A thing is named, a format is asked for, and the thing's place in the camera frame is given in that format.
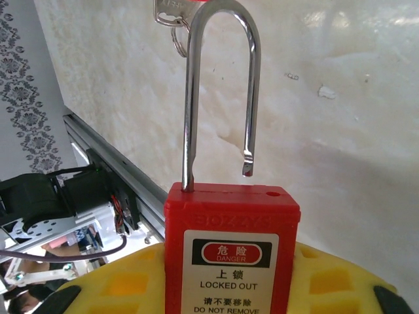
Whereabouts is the white background rig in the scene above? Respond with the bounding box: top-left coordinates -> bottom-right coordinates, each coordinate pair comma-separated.
0,260 -> 78,290

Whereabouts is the red safety padlock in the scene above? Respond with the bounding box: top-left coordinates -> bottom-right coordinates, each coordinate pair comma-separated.
163,0 -> 301,314

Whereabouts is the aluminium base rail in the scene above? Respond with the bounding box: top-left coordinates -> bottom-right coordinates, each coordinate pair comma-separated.
62,113 -> 168,245

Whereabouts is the red black wire bundle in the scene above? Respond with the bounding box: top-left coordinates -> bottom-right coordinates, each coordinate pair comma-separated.
111,194 -> 128,236

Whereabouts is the silver key with ring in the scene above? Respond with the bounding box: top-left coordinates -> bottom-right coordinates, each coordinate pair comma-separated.
153,0 -> 192,57

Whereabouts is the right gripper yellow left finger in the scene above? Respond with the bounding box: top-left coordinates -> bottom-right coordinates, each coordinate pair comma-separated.
54,242 -> 167,314

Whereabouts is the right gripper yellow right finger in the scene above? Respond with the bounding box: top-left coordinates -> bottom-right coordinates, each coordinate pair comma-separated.
294,241 -> 415,314

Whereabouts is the person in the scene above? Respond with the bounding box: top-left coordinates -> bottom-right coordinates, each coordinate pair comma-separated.
5,284 -> 60,314

